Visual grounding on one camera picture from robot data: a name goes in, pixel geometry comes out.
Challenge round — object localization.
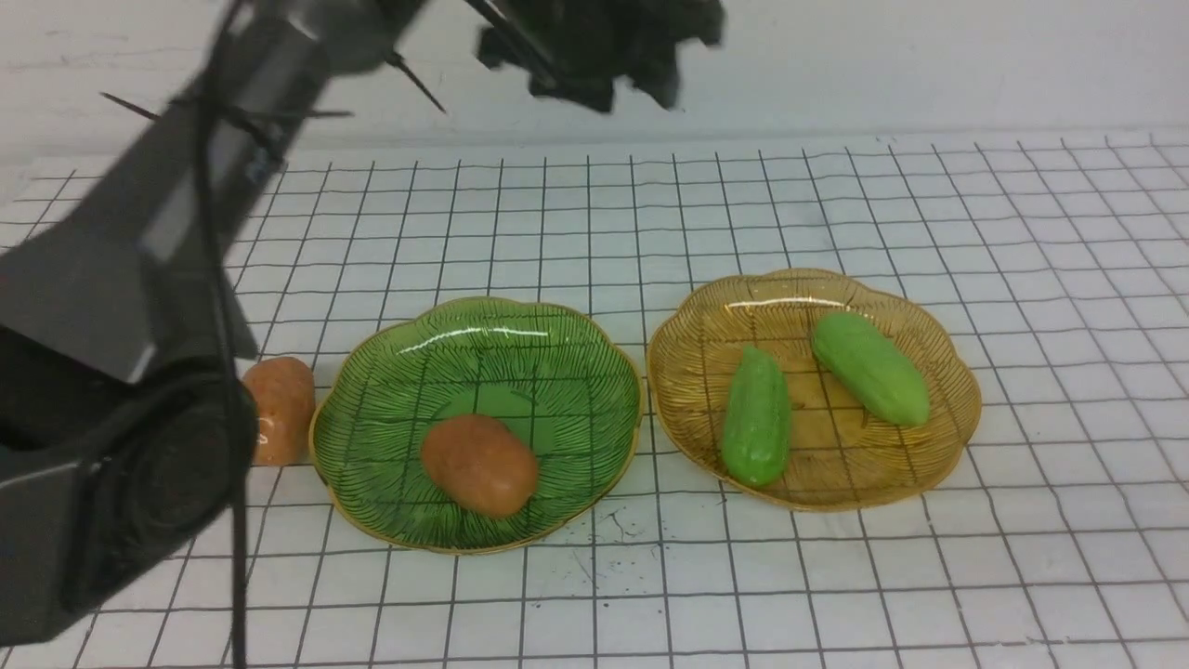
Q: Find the amber glass plate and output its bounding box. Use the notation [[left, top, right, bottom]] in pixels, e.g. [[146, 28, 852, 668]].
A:
[[647, 269, 984, 511]]

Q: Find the green cucumber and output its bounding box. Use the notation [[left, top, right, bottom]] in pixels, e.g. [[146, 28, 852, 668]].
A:
[[719, 346, 791, 490], [811, 310, 931, 427]]

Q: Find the green glass plate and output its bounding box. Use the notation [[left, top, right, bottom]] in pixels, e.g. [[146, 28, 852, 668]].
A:
[[308, 296, 646, 555]]

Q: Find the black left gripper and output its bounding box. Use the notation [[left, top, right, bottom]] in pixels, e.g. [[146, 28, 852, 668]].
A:
[[470, 1, 725, 114]]

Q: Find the orange potato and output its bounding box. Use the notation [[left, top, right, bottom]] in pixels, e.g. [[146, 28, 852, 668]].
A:
[[421, 414, 539, 519], [243, 356, 316, 467]]

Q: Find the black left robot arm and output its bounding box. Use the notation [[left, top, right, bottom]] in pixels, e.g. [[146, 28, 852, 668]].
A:
[[1, 1, 424, 646]]

